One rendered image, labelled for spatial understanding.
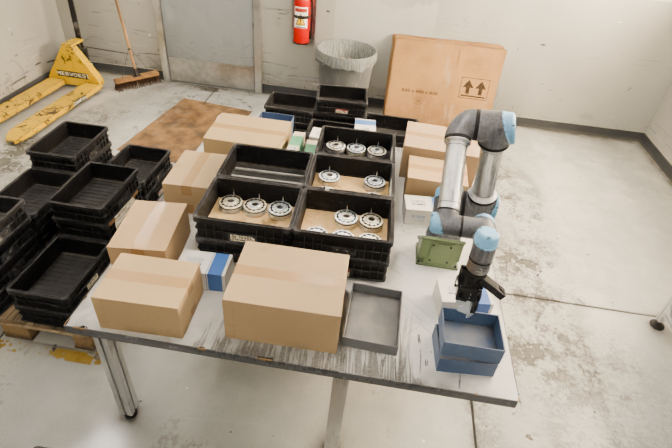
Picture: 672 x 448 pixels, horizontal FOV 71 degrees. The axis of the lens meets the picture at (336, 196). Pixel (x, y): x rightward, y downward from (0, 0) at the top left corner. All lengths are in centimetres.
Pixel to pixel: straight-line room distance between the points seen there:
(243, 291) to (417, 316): 68
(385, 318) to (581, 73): 381
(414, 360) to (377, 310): 24
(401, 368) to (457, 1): 364
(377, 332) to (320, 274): 31
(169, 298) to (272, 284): 35
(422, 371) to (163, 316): 91
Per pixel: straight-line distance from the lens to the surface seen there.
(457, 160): 172
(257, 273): 171
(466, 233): 165
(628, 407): 297
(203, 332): 182
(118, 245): 197
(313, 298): 163
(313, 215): 207
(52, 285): 278
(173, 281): 178
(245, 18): 497
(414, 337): 184
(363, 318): 185
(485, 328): 183
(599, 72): 523
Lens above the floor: 212
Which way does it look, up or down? 36 degrees down
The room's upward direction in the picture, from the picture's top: 5 degrees clockwise
